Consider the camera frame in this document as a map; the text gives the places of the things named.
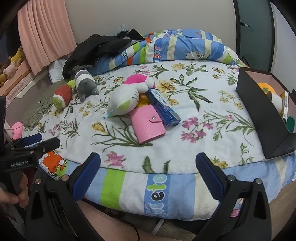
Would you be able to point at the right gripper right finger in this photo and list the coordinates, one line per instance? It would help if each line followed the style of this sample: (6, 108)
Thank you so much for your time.
(213, 176)

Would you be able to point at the striped blue cartoon quilt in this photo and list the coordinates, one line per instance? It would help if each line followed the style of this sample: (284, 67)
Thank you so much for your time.
(170, 196)

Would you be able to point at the red green plush toy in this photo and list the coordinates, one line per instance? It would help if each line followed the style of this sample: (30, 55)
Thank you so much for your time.
(63, 95)

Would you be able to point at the orange plush in box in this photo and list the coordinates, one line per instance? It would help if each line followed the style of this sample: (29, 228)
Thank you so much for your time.
(275, 99)

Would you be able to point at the olive green cloth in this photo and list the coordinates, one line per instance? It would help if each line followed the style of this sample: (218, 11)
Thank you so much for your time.
(40, 106)

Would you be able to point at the floral white blanket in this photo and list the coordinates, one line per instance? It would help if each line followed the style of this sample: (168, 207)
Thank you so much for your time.
(203, 93)

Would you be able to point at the grey striped plush toy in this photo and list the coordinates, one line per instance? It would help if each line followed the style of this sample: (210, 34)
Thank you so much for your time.
(85, 85)

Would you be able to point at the white pink plush toy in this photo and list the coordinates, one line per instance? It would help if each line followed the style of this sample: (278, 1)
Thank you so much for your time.
(125, 98)

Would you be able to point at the black jacket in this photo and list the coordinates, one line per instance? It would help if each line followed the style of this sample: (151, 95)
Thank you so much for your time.
(96, 46)

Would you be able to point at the brown plush on shelf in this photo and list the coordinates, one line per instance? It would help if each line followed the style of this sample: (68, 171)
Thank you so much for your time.
(3, 66)

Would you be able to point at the yellow plush on shelf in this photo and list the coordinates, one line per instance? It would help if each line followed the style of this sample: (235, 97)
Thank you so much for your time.
(18, 57)

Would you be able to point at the yellow toast bread packet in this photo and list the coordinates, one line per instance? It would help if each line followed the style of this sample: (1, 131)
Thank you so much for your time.
(143, 100)

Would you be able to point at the white pillow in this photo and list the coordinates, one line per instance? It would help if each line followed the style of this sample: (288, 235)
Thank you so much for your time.
(56, 69)

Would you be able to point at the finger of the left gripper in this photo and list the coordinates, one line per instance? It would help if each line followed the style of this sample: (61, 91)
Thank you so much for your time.
(45, 146)
(27, 141)

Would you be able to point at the white box in bin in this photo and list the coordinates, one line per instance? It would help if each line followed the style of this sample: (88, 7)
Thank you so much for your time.
(284, 110)

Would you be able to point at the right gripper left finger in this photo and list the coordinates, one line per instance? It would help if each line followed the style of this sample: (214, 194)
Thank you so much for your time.
(82, 176)

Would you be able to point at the dark green door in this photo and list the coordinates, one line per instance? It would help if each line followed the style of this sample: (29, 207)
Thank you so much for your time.
(255, 33)

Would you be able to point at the pink curtain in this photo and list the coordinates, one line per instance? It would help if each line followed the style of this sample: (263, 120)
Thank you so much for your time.
(45, 33)

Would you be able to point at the black storage box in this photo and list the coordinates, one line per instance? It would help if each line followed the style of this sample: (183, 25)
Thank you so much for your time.
(276, 140)

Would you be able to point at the pink plush on shelf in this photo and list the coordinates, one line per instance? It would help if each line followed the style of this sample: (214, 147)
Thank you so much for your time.
(10, 70)

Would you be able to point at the pink snap wallet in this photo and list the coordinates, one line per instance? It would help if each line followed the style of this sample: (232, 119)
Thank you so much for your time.
(147, 124)

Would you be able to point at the blue medicine box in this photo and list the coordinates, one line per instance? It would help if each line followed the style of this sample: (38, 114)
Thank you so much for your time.
(163, 108)

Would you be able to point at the pink toy at bedside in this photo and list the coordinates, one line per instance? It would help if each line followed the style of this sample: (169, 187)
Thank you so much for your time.
(15, 131)

